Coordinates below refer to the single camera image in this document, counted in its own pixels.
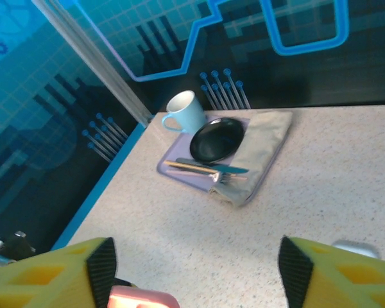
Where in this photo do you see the folded grey cloth napkin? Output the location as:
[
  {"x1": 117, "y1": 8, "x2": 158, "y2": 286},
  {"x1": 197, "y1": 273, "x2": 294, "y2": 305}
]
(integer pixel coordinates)
[{"x1": 207, "y1": 110, "x2": 294, "y2": 209}]

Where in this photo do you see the pink earbud charging case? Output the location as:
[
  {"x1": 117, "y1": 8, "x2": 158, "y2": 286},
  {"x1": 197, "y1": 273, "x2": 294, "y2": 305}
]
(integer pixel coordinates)
[{"x1": 107, "y1": 284, "x2": 181, "y2": 308}]

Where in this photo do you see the white earbud charging case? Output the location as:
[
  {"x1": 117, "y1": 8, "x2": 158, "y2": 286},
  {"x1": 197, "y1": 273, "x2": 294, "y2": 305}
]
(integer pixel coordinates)
[{"x1": 330, "y1": 239, "x2": 382, "y2": 260}]

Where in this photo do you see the silver fork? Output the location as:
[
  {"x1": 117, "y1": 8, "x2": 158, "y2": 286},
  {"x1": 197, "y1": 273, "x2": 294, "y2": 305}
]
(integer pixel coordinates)
[{"x1": 164, "y1": 169, "x2": 248, "y2": 186}]

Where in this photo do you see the small black plate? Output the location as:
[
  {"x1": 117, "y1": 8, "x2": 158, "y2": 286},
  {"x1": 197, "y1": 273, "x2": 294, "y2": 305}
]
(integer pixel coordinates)
[{"x1": 189, "y1": 117, "x2": 246, "y2": 164}]

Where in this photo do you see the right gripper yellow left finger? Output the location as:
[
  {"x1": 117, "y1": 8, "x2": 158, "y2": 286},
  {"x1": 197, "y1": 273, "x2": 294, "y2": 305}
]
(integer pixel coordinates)
[{"x1": 0, "y1": 237, "x2": 119, "y2": 308}]

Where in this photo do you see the gold chopstick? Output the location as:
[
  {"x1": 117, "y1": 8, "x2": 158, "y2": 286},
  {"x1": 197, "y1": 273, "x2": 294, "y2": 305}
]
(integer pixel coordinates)
[{"x1": 162, "y1": 159, "x2": 221, "y2": 176}]

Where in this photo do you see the light blue mug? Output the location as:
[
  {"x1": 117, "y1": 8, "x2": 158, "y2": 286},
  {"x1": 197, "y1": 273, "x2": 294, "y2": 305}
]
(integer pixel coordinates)
[{"x1": 160, "y1": 90, "x2": 209, "y2": 135}]

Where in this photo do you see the aluminium frame post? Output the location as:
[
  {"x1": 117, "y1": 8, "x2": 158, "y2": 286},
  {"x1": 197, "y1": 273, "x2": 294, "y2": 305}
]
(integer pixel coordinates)
[{"x1": 30, "y1": 0, "x2": 157, "y2": 126}]

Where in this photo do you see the dark table knife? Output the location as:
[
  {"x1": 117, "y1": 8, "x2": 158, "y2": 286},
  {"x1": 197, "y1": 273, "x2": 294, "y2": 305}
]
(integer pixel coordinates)
[{"x1": 175, "y1": 157, "x2": 251, "y2": 173}]

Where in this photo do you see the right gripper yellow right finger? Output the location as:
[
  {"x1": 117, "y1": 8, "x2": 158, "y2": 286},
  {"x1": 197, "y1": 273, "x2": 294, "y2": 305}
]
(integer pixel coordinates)
[{"x1": 278, "y1": 235, "x2": 385, "y2": 308}]

